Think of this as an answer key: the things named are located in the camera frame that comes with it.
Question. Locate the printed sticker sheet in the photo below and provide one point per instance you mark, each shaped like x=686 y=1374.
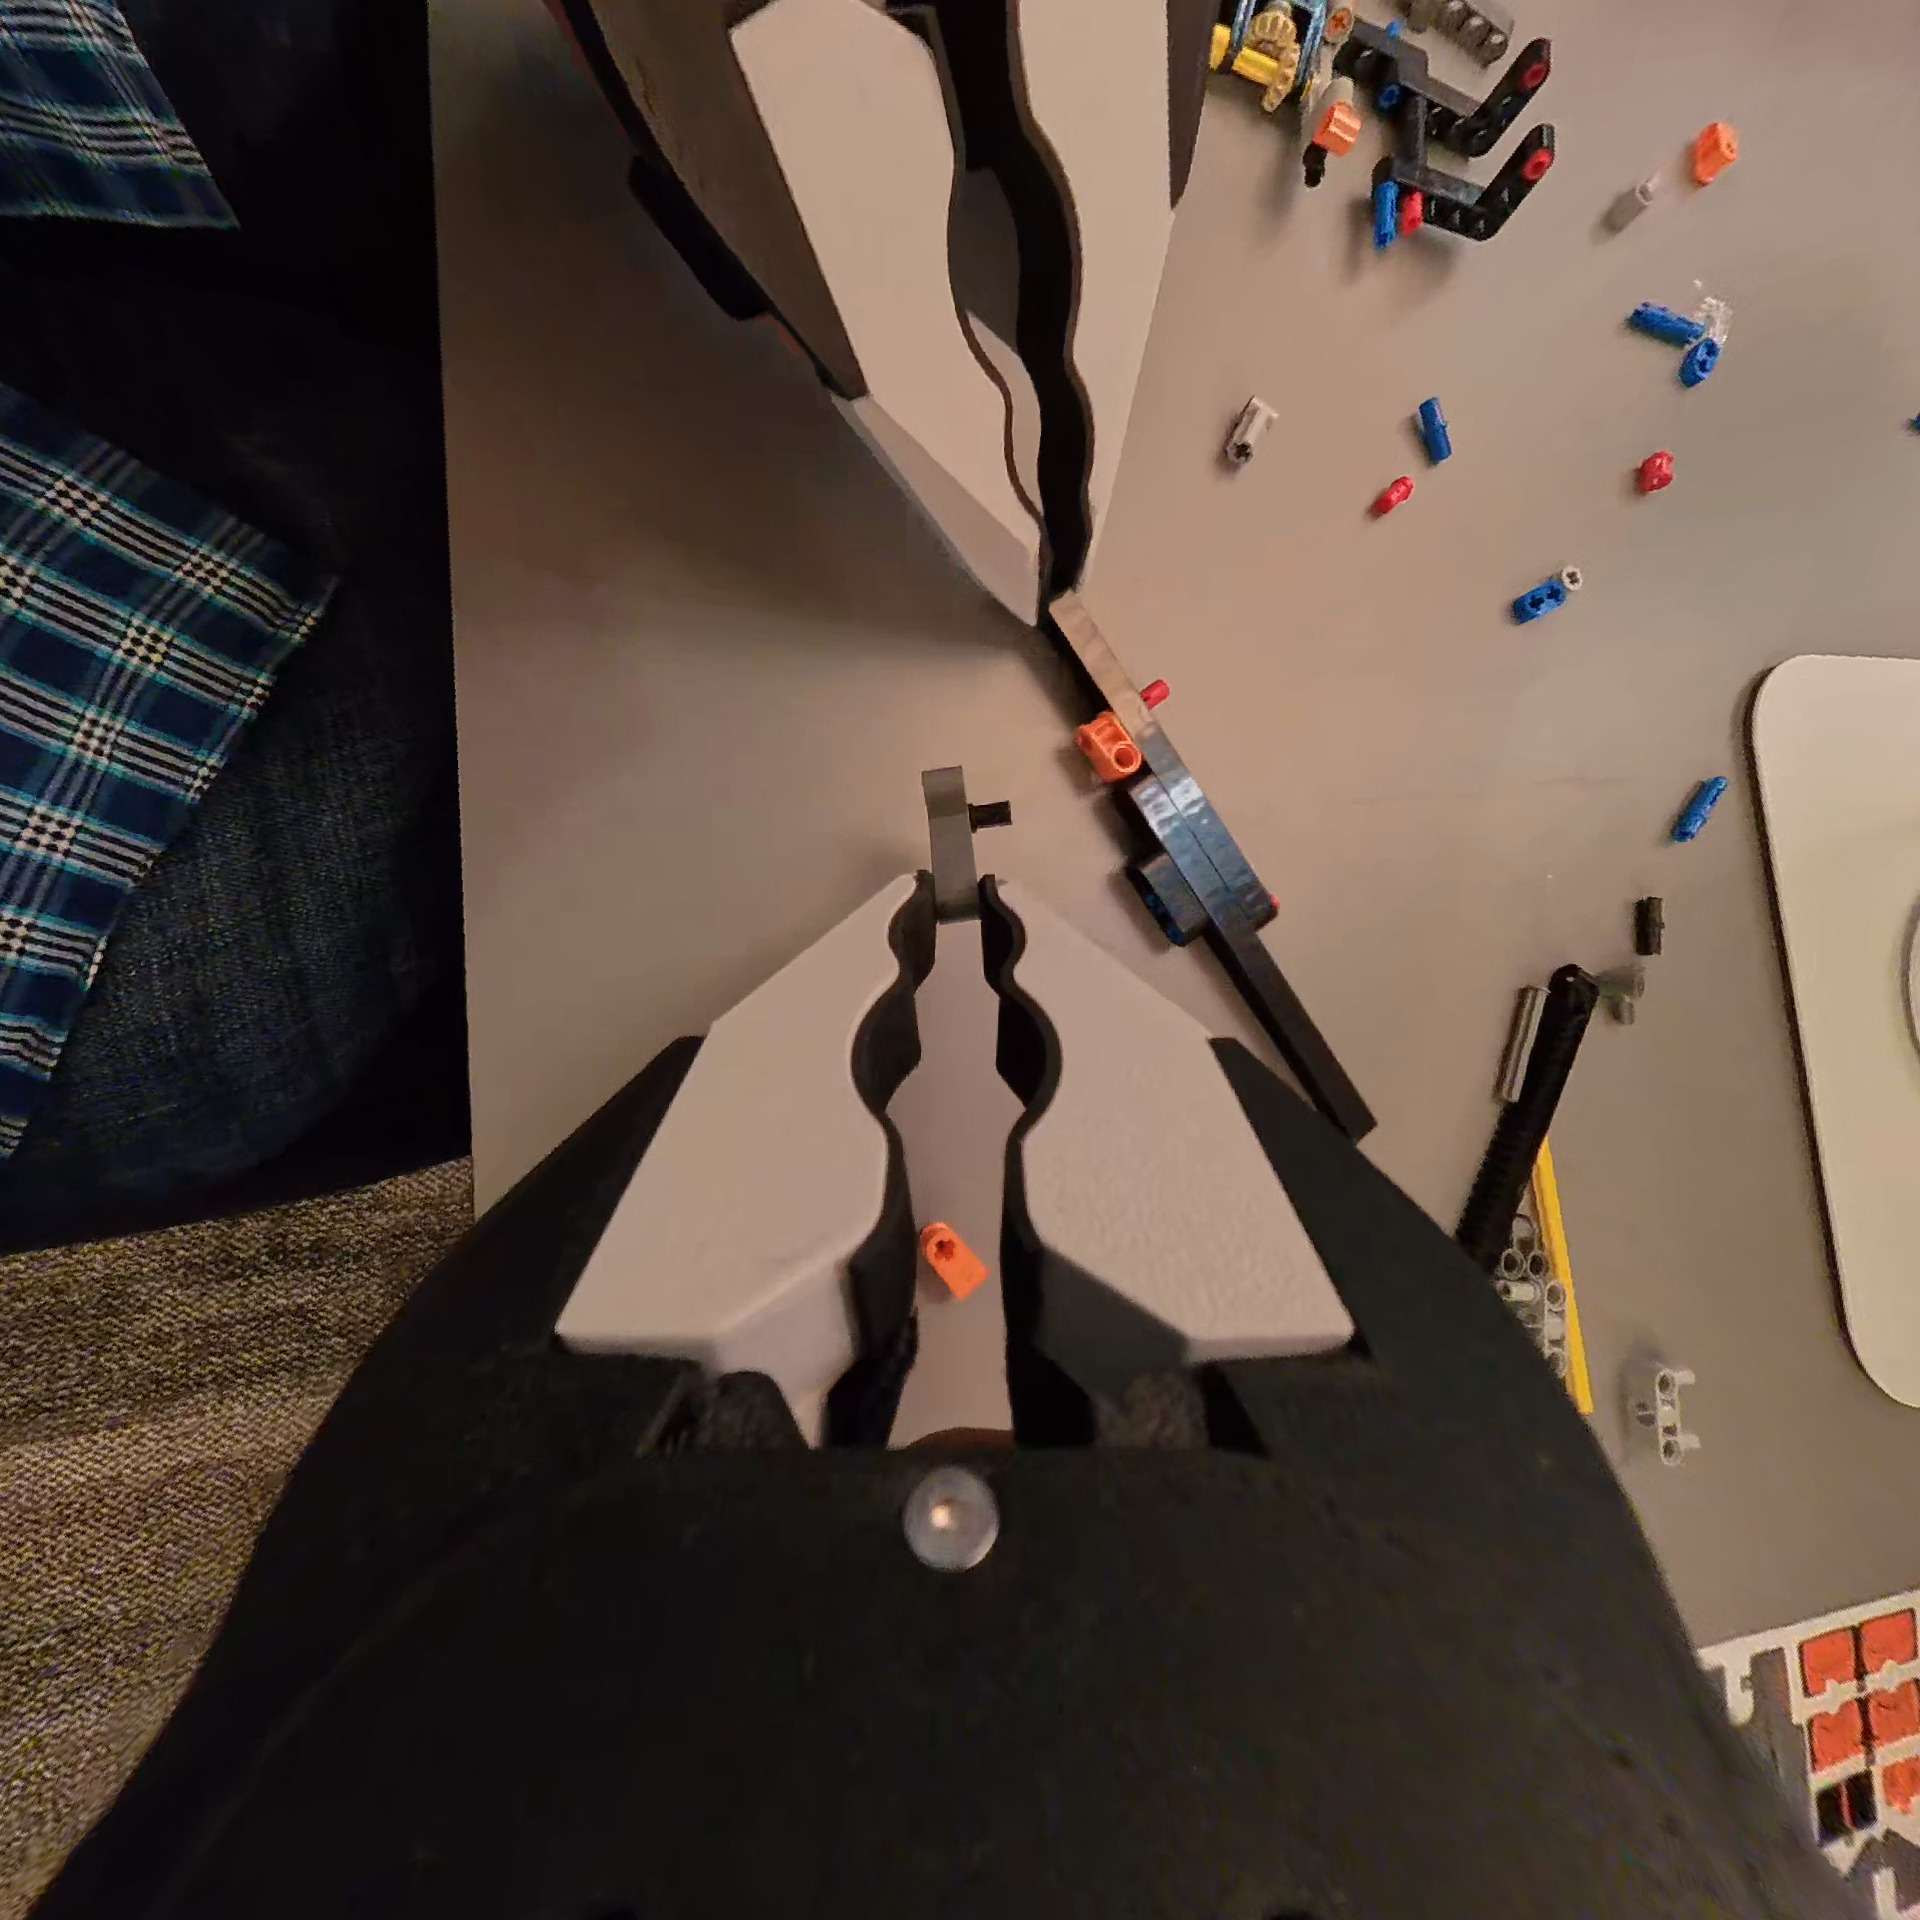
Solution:
x=1860 y=1724

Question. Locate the light grey lego pin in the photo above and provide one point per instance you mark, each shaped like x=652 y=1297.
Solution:
x=1249 y=431

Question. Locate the white rounded base plate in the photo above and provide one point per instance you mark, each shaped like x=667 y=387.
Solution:
x=1846 y=1050

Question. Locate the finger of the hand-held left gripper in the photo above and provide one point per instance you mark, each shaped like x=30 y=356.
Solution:
x=855 y=195
x=1124 y=182

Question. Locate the grey lego axle rod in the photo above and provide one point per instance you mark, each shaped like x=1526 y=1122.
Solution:
x=1523 y=1038

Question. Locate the light grey lego connector cluster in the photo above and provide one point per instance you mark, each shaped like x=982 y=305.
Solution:
x=1529 y=1290

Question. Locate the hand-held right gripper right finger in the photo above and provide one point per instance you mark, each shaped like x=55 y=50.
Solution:
x=1184 y=1202

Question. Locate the dark grey lego liftarm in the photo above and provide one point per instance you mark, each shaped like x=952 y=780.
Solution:
x=948 y=841

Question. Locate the small grey lego pin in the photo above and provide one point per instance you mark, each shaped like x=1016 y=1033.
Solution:
x=1630 y=203

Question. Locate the multicoloured lego technic assembly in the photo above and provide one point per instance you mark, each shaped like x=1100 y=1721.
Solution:
x=1425 y=90

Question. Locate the black lego beam assembly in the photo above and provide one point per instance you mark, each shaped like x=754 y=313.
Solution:
x=1200 y=855

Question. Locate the yellow lego axle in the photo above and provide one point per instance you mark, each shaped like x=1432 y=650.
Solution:
x=1551 y=1202

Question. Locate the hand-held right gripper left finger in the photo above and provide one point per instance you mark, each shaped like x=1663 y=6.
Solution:
x=735 y=1202

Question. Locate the orange lego connector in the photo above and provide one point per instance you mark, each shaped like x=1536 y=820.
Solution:
x=1715 y=149
x=948 y=1259
x=1108 y=747

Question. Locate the person in plaid shirt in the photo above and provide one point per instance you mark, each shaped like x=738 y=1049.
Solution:
x=300 y=975

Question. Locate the light grey lego pin connector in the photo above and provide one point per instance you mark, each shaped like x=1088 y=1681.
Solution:
x=1659 y=1403

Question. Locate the small black lego connector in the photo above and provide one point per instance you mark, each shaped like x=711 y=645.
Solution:
x=1649 y=927

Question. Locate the black toothed lego rack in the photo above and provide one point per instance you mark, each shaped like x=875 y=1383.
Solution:
x=1521 y=1126

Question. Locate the long blue lego pin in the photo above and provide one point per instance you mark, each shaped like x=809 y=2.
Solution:
x=1698 y=809

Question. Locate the blue lego cross-hole connector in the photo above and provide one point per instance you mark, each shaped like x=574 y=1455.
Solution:
x=1539 y=601

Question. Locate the red lego connector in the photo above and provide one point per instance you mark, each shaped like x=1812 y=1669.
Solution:
x=1656 y=473

